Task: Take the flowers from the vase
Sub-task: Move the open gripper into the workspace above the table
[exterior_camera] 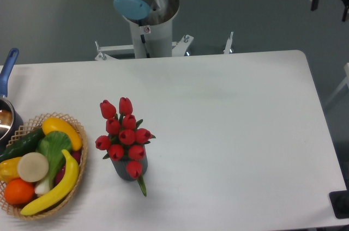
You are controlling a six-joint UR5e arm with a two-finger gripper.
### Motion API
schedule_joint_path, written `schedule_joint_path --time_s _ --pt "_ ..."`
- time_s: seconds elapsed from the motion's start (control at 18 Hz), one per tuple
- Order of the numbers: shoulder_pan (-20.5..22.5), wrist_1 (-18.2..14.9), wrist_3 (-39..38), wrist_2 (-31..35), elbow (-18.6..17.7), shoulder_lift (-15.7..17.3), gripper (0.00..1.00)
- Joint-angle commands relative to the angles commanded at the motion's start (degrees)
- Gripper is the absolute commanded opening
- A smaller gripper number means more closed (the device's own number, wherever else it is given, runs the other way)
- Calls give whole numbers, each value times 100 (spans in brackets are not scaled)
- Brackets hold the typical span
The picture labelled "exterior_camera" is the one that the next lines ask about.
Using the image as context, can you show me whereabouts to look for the red tulip bouquet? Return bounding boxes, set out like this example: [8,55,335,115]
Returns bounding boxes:
[95,97,155,196]

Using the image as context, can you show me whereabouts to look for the dark grey ribbed vase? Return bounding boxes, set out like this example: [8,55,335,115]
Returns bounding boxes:
[111,155,148,181]

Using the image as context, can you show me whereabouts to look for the black device at table edge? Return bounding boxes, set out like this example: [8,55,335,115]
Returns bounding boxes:
[329,190,348,219]

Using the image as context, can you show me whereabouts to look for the dark red vegetable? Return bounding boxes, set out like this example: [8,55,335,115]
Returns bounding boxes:
[55,151,81,186]

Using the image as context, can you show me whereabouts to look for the yellow squash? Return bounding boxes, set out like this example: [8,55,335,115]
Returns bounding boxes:
[42,117,82,151]

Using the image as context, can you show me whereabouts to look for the green bok choy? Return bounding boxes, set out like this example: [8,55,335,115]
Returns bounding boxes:
[35,131,72,197]

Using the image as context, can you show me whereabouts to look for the woven wicker basket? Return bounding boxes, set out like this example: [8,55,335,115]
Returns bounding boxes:
[1,112,88,221]

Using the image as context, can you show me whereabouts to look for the yellow banana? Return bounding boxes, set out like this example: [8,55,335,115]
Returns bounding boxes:
[20,149,79,216]

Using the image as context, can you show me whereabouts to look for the green cucumber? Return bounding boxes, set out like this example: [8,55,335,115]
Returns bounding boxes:
[1,127,45,162]

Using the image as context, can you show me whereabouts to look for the beige round slice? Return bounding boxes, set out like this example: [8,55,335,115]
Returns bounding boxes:
[17,152,49,183]

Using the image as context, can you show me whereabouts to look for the yellow bell pepper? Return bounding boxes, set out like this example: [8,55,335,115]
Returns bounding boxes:
[0,157,21,183]

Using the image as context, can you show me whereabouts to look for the orange fruit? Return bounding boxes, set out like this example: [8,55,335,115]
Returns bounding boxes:
[4,178,34,205]

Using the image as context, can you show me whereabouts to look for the white furniture frame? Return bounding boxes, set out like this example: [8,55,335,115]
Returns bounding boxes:
[324,63,348,111]

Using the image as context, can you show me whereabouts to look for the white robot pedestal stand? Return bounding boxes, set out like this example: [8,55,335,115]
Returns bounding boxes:
[94,20,234,62]

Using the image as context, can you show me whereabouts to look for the blue-handled steel pot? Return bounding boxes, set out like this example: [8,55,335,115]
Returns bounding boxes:
[1,48,23,154]

